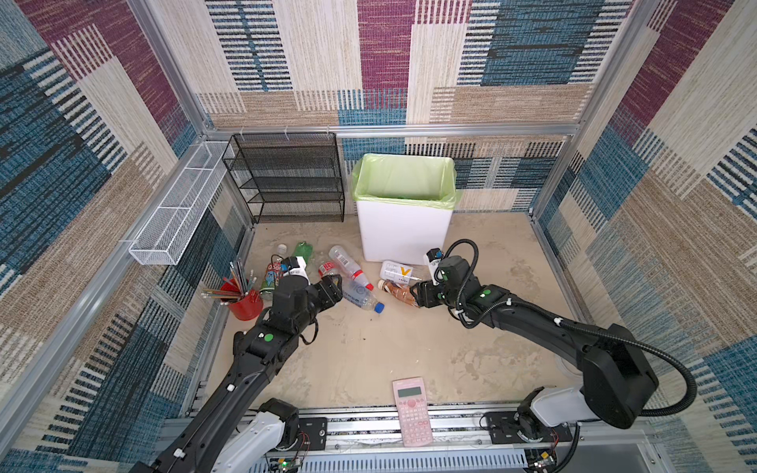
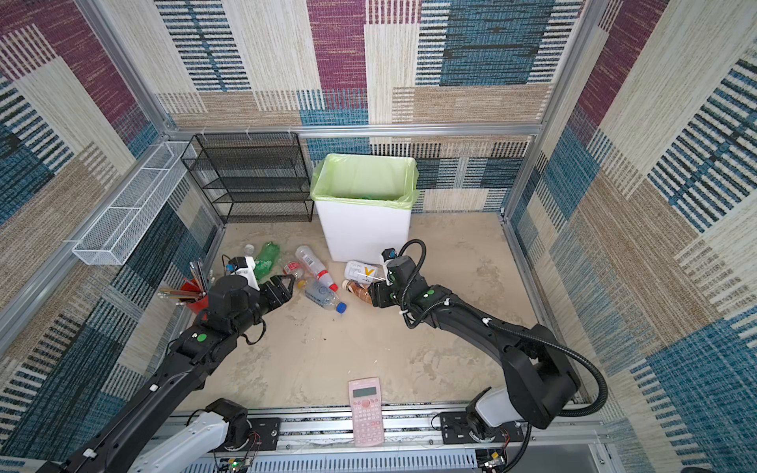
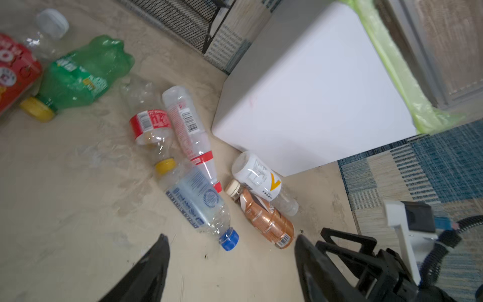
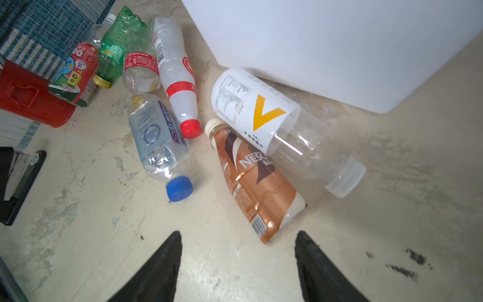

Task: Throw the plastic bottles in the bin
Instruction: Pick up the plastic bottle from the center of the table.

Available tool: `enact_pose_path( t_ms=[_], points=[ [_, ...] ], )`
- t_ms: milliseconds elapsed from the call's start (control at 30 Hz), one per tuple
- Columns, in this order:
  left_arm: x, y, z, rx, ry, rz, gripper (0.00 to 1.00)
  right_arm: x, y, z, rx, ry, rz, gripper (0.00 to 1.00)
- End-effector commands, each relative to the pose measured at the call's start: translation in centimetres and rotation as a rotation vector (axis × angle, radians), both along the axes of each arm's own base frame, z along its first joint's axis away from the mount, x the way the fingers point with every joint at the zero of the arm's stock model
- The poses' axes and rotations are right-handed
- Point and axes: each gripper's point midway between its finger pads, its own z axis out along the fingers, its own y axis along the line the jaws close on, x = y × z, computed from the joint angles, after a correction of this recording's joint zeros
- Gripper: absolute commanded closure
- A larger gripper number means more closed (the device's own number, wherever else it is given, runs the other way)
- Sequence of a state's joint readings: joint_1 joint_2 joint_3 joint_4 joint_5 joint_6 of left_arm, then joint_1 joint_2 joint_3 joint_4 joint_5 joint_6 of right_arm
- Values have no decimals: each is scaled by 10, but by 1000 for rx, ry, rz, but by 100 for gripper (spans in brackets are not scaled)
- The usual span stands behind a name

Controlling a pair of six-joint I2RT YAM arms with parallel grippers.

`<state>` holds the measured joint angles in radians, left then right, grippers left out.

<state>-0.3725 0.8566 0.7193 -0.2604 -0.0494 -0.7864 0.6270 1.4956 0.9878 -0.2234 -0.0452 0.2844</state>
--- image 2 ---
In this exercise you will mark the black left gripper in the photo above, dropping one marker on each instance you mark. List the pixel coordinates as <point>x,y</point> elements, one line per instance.
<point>269,290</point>

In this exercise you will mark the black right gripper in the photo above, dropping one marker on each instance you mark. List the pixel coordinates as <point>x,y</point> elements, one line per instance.
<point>381,294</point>

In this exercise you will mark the brown tea bottle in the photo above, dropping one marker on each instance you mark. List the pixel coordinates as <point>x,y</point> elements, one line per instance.
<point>358,290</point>

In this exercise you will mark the white yellow label bottle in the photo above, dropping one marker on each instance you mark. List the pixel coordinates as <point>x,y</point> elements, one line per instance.
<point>363,273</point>

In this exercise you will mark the clear bottle red cap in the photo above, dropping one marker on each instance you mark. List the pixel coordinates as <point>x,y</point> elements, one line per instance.
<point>316,267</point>

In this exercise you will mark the light blue label bottle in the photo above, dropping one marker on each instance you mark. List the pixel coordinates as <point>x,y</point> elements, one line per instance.
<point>324,297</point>

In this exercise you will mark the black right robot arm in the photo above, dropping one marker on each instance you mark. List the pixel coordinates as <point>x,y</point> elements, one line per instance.
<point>543,378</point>

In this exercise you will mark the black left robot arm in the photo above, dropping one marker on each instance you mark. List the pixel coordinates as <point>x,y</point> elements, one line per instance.
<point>233,307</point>

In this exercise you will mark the white bin with green liner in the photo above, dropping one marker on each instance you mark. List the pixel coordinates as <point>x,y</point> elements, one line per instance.
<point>357,229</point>

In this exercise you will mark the small red label bottle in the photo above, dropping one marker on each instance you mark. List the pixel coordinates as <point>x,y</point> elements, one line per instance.
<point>294,269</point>

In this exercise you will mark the red pencil cup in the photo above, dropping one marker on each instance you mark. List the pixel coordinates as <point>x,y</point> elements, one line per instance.
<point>193,294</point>

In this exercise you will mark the pink calculator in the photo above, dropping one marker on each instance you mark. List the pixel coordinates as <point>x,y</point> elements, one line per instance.
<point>366,406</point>

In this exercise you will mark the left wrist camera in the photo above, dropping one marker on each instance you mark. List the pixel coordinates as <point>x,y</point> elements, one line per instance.
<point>243,266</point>

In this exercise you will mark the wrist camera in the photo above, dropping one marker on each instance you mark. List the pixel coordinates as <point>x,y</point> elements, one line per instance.
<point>243,266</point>
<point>389,261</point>

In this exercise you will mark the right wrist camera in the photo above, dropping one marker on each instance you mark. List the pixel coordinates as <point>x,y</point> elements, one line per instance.
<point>389,261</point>

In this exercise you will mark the black wire mesh shelf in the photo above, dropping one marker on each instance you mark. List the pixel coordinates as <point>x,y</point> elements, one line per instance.
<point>252,177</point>

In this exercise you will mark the white wire wall basket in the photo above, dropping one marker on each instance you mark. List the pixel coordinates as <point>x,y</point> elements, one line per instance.
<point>114,235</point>

